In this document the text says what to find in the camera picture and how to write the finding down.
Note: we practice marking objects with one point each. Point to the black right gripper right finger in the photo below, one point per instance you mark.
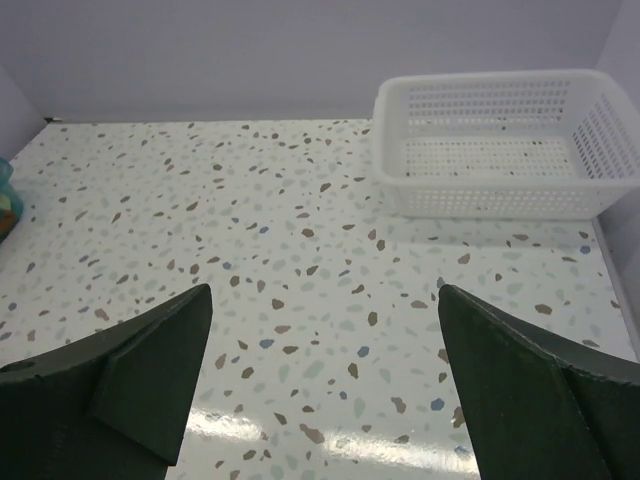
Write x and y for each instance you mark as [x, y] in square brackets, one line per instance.
[538, 405]

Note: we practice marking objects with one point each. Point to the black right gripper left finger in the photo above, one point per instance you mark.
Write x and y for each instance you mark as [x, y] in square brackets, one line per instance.
[113, 405]

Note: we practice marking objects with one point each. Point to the teal plastic bin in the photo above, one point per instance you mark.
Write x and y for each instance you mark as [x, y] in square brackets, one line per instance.
[11, 204]

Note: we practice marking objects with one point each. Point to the white plastic mesh basket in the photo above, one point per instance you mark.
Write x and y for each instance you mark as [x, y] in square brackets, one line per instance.
[533, 145]

